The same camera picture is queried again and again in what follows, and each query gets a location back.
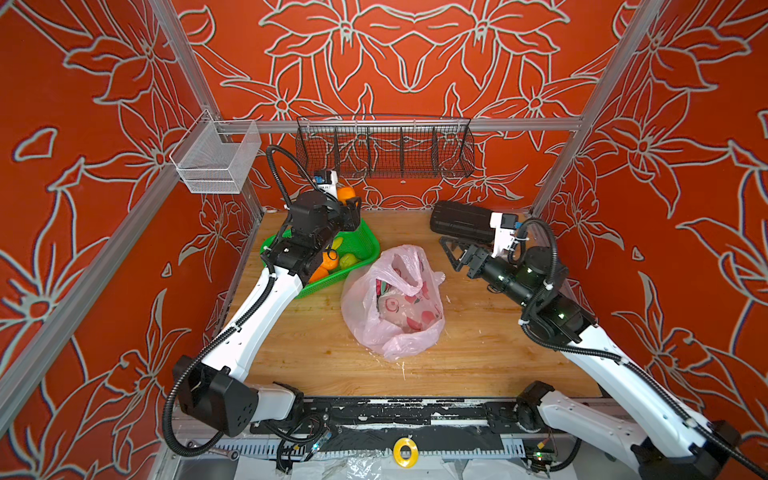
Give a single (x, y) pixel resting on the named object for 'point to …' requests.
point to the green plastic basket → (354, 248)
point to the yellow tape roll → (414, 456)
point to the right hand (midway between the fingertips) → (445, 241)
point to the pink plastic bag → (395, 306)
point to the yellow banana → (336, 242)
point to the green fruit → (348, 260)
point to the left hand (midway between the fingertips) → (350, 195)
